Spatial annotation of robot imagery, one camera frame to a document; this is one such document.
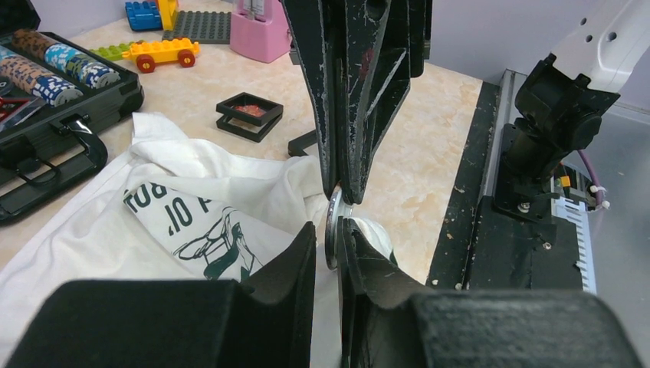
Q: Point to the blue toy brick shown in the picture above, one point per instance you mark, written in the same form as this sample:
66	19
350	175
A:
143	16

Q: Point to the black square frame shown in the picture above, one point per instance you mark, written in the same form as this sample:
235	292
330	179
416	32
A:
299	145
253	129

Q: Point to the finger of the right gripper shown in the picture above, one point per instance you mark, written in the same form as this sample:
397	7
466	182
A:
385	45
315	41

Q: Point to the black poker chip case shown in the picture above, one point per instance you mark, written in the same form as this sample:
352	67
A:
56	98

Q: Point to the yellow orange toy car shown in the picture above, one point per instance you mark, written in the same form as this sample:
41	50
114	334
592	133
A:
147	56

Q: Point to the yellow triangular toy brick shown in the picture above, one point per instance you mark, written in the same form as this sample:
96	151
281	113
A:
168	10

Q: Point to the dark grey baseplate right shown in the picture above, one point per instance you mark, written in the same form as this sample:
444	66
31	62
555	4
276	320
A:
202	27

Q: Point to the pink metronome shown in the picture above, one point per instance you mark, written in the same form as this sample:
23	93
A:
259	30

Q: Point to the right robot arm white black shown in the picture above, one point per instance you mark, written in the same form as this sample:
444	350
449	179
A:
562	101

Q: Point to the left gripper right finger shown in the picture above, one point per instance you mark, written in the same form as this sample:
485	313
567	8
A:
388	319

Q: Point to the white and green garment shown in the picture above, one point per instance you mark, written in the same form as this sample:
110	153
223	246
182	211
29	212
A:
169	208

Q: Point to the green flat brick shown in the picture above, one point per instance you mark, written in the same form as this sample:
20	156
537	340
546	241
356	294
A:
114	52

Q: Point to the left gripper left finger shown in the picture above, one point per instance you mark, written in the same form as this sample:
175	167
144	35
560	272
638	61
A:
264	321

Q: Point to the red maple leaf brooch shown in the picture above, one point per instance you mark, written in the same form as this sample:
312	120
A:
251	109

